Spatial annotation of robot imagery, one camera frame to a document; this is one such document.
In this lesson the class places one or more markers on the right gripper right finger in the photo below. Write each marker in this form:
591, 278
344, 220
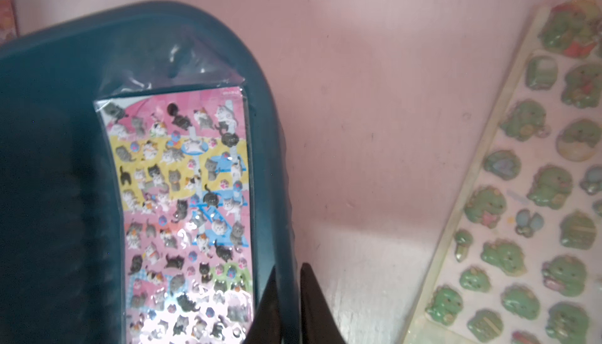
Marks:
317, 323

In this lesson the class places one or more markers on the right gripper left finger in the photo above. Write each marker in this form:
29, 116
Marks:
266, 327

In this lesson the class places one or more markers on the white animal sticker sheet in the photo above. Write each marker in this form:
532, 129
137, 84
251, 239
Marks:
519, 260

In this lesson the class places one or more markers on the teal storage box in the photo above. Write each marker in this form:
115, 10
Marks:
61, 236

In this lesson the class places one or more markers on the red blue sticker sheet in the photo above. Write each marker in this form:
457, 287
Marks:
8, 21

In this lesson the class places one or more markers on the pink cat sticker sheet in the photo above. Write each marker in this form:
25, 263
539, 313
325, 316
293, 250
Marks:
181, 160

